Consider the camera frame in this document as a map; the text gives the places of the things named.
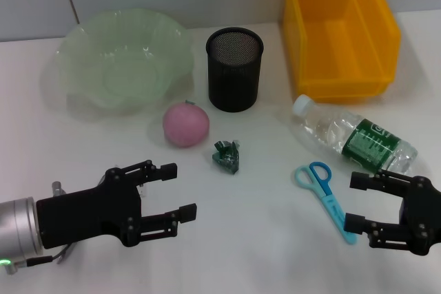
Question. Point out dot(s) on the green glass fruit plate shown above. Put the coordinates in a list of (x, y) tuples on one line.
[(120, 66)]

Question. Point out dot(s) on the yellow plastic bin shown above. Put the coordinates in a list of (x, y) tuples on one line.
[(337, 49)]

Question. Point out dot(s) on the black mesh pen holder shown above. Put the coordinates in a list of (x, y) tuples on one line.
[(234, 77)]

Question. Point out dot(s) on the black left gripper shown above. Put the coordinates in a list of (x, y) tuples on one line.
[(86, 215)]

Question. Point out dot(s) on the pink peach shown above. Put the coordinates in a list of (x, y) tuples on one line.
[(186, 123)]

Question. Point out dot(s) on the blue scissors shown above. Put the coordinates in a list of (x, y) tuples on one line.
[(327, 197)]

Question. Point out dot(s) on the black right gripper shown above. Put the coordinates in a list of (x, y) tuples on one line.
[(427, 211)]

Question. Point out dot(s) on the clear green-label water bottle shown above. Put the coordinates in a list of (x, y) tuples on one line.
[(344, 128)]

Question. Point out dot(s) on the grey ballpoint pen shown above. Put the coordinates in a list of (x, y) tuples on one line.
[(63, 254)]

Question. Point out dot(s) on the green plastic wrapper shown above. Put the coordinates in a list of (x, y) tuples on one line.
[(225, 158)]

